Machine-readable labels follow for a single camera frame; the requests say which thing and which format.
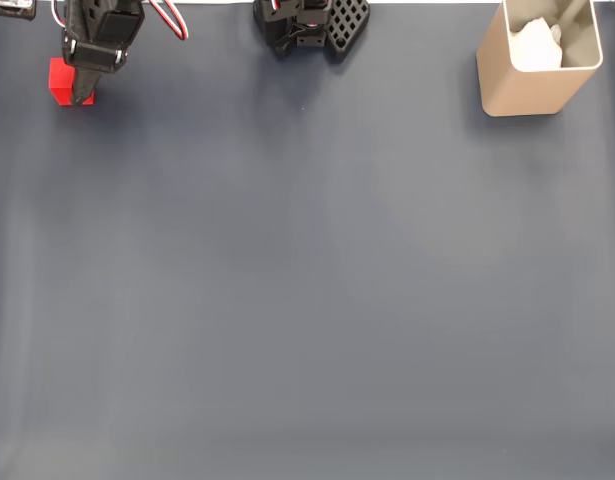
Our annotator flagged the beige rounded box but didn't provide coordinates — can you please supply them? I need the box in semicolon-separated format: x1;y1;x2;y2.
475;0;604;118

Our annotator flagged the red cube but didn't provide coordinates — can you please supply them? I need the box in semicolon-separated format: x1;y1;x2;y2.
48;56;97;107

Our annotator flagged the camera circuit board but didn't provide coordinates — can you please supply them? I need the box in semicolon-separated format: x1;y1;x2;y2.
0;0;38;22

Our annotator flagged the grey table cloth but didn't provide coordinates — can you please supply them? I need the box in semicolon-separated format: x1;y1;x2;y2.
0;2;615;480

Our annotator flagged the white crumpled paper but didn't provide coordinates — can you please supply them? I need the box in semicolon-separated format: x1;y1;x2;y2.
508;17;566;72

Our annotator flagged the white and red cable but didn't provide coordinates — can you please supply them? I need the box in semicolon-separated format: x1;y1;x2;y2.
146;0;191;42

